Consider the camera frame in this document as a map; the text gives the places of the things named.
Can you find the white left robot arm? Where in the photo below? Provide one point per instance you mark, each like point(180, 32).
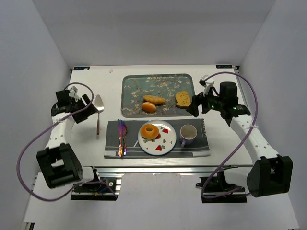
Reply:
point(58, 162)

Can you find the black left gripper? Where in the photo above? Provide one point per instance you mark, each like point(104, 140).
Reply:
point(80, 110)

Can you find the ring donut bread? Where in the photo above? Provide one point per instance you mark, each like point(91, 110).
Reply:
point(149, 131)

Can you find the iridescent knife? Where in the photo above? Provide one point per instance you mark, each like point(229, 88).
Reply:
point(124, 133)

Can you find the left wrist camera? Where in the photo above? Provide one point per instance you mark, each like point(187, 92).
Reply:
point(73, 93)

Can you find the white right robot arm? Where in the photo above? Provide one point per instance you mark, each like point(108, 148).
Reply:
point(271, 173)

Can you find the grey cloth placemat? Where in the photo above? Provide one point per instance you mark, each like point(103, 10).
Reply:
point(198, 148)

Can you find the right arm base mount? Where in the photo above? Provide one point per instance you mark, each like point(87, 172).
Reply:
point(218, 185)

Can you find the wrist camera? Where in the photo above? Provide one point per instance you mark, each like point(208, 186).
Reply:
point(207, 83)
point(73, 93)

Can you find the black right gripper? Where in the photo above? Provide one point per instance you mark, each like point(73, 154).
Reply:
point(200, 103)

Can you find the metal cake server wooden handle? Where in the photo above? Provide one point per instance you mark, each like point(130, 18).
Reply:
point(98, 102)

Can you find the toast bread slice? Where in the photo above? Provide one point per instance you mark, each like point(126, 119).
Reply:
point(182, 99)

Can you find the long bread roll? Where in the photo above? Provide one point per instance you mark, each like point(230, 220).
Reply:
point(154, 99)

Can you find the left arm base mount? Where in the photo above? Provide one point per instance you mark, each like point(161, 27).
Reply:
point(105, 189)

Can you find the blue floral serving tray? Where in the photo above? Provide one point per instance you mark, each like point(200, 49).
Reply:
point(135, 87)

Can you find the aluminium table edge rail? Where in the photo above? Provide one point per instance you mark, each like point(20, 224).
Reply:
point(157, 169)

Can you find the white strawberry plate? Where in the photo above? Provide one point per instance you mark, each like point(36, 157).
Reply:
point(163, 143)

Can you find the iridescent fork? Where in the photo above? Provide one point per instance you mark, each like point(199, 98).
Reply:
point(120, 148)

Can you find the round bread bun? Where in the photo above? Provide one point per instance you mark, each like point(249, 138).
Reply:
point(148, 107)

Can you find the lavender mug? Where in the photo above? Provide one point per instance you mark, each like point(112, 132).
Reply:
point(188, 134)

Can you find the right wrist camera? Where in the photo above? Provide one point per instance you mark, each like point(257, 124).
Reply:
point(207, 83)

